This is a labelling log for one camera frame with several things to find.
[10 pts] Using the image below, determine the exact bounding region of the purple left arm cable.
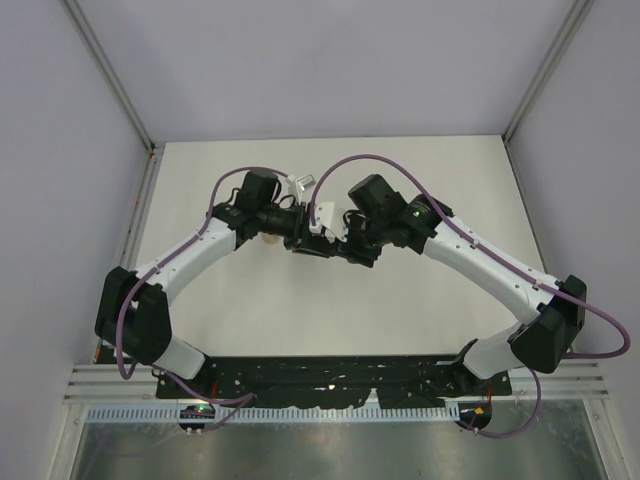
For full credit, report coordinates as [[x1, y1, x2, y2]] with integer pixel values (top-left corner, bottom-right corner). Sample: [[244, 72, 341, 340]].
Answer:
[[115, 165, 294, 431]]

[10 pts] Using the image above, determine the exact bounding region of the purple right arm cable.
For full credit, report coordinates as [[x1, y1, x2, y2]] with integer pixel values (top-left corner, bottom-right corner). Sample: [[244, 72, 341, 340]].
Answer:
[[309, 153, 631, 440]]

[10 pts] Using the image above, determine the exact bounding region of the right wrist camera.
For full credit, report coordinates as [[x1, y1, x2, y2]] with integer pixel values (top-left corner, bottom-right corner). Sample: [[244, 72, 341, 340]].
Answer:
[[309, 202, 348, 242]]

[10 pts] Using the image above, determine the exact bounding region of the clear pill bottle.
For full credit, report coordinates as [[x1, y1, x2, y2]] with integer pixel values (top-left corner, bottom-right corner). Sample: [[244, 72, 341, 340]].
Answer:
[[261, 233, 281, 245]]

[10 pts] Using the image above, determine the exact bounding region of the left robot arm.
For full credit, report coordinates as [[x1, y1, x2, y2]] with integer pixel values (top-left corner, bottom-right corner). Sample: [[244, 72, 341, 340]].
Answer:
[[95, 167, 315, 398]]

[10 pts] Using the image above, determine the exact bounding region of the left aluminium frame post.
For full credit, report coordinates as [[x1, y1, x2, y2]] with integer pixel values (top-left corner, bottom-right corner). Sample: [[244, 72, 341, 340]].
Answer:
[[62, 0, 157, 154]]

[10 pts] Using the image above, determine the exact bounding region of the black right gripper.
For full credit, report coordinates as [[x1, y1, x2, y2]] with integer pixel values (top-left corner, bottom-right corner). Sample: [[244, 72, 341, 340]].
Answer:
[[330, 209, 389, 268]]

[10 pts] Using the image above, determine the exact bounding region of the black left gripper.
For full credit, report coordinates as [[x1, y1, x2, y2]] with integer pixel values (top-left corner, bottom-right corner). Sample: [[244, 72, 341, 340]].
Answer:
[[258, 201, 331, 258]]

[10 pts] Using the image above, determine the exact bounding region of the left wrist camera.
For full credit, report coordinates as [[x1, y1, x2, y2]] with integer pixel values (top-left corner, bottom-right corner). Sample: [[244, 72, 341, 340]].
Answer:
[[285, 174, 316, 204]]

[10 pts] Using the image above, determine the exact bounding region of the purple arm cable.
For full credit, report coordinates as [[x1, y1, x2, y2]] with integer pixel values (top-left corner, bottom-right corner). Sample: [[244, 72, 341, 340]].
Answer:
[[309, 153, 631, 440], [115, 165, 294, 431]]

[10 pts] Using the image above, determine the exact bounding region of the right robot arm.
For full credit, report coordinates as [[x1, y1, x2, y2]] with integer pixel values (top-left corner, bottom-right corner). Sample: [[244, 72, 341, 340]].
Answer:
[[348, 174, 587, 394]]

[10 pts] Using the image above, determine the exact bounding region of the white slotted cable duct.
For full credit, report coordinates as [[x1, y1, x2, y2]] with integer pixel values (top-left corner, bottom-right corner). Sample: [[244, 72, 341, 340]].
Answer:
[[85, 402, 460, 424]]

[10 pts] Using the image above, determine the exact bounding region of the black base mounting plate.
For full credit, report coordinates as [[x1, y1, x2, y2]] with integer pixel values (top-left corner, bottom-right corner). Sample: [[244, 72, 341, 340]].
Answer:
[[187, 355, 512, 410]]

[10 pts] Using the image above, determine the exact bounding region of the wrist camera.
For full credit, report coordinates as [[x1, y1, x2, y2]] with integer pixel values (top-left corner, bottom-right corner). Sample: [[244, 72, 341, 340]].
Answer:
[[309, 202, 348, 242], [285, 174, 316, 204]]

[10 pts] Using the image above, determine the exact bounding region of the aluminium frame corner post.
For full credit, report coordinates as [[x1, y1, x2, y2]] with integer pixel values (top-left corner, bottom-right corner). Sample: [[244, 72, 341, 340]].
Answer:
[[501, 0, 596, 146]]

